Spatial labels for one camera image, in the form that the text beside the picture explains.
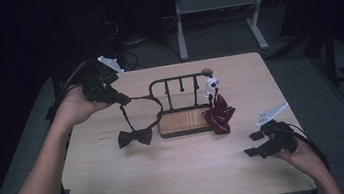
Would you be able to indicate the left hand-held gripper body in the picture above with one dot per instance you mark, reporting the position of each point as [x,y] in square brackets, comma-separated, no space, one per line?
[99,86]

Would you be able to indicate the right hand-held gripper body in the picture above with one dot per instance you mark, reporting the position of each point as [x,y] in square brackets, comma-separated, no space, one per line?
[281,138]

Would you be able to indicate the red striped bow tie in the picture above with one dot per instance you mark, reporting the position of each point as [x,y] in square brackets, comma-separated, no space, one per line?
[219,116]

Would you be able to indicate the dark brown bow tie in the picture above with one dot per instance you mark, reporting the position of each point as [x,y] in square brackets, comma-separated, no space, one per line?
[143,136]

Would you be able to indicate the black hook rack wooden tray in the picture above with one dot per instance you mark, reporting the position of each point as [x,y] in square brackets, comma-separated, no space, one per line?
[183,121]

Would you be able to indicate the person's right hand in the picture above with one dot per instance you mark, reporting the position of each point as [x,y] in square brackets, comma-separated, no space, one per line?
[309,159]

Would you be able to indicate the person's left hand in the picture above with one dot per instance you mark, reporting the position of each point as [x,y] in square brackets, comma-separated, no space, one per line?
[72,110]

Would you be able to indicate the black metal stand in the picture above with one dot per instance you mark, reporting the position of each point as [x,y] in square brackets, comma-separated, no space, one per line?
[330,56]
[55,77]

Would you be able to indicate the white power strip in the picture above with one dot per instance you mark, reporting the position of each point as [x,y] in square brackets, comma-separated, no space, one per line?
[136,42]

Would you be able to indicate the grey round disc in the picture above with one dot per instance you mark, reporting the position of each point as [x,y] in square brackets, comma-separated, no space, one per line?
[207,71]

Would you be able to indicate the grey tape piece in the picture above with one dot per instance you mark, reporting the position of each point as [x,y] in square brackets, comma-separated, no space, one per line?
[67,192]

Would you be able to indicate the grey metal table frame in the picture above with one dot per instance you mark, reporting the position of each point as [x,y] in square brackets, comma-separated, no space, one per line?
[214,1]

